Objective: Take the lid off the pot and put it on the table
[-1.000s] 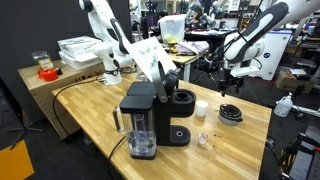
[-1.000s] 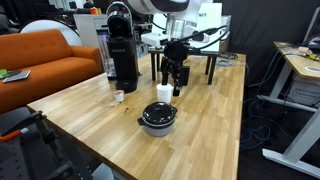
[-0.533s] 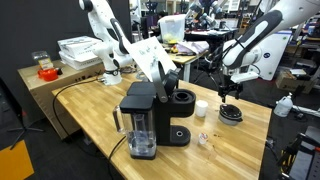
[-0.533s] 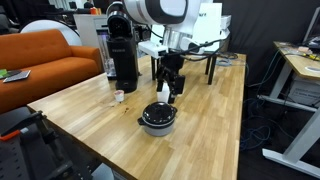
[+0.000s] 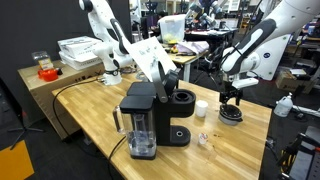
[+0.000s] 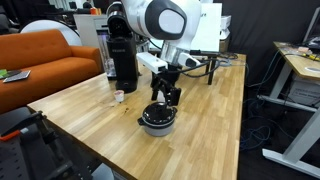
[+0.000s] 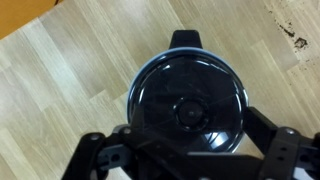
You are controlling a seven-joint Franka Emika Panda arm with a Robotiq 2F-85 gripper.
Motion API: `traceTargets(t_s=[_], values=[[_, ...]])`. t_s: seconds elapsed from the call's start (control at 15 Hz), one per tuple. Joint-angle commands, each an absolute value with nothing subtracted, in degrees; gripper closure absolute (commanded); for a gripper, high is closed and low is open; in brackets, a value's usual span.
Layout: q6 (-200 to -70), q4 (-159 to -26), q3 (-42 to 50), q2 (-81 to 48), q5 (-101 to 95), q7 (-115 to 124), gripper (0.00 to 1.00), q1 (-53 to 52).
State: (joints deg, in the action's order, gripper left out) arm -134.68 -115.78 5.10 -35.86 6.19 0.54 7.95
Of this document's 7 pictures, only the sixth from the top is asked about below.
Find clear water tank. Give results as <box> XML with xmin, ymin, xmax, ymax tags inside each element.
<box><xmin>100</xmin><ymin>31</ymin><xmax>116</xmax><ymax>80</ymax></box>

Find grey tablet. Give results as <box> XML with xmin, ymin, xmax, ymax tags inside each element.
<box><xmin>3</xmin><ymin>69</ymin><xmax>32</xmax><ymax>84</ymax></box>

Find grey coiled cable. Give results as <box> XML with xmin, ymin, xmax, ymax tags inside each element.
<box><xmin>215</xmin><ymin>57</ymin><xmax>234</xmax><ymax>68</ymax></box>

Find white cabinet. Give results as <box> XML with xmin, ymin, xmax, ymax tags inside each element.
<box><xmin>73</xmin><ymin>13</ymin><xmax>110</xmax><ymax>52</ymax></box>

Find dark monitor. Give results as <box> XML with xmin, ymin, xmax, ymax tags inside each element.
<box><xmin>301</xmin><ymin>6</ymin><xmax>320</xmax><ymax>52</ymax></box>

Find green booklet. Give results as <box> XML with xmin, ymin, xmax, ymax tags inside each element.
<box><xmin>0</xmin><ymin>68</ymin><xmax>10</xmax><ymax>80</ymax></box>

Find white round furniture piece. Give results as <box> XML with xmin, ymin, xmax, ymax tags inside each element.
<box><xmin>19</xmin><ymin>19</ymin><xmax>83</xmax><ymax>47</ymax></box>

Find white coffee pod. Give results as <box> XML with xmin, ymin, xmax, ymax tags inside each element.
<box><xmin>113</xmin><ymin>89</ymin><xmax>125</xmax><ymax>103</ymax></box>

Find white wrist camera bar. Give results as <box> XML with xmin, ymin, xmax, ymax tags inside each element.
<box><xmin>135</xmin><ymin>52</ymin><xmax>168</xmax><ymax>74</ymax></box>

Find black coffee machine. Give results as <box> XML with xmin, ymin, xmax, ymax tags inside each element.
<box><xmin>106</xmin><ymin>9</ymin><xmax>140</xmax><ymax>94</ymax></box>

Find orange handled clamp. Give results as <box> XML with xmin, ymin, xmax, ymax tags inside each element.
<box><xmin>0</xmin><ymin>127</ymin><xmax>30</xmax><ymax>143</ymax></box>

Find tan cardboard cabinet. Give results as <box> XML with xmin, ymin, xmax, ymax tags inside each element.
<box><xmin>218</xmin><ymin>37</ymin><xmax>231</xmax><ymax>54</ymax></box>

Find grey pot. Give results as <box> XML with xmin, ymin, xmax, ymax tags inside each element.
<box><xmin>137</xmin><ymin>101</ymin><xmax>179</xmax><ymax>138</ymax></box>

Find tangled blue floor cables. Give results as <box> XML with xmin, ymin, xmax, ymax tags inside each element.
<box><xmin>239</xmin><ymin>49</ymin><xmax>281</xmax><ymax>152</ymax></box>

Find orange sofa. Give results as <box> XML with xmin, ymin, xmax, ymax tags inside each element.
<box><xmin>0</xmin><ymin>29</ymin><xmax>103</xmax><ymax>115</ymax></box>

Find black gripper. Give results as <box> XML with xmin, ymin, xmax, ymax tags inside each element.
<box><xmin>150</xmin><ymin>69</ymin><xmax>184</xmax><ymax>108</ymax></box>

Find wooden desk white legs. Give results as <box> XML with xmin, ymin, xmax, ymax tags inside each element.
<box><xmin>258</xmin><ymin>41</ymin><xmax>320</xmax><ymax>180</ymax></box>

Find white box under desk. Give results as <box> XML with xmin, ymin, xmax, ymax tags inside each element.
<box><xmin>287</xmin><ymin>74</ymin><xmax>320</xmax><ymax>108</ymax></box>

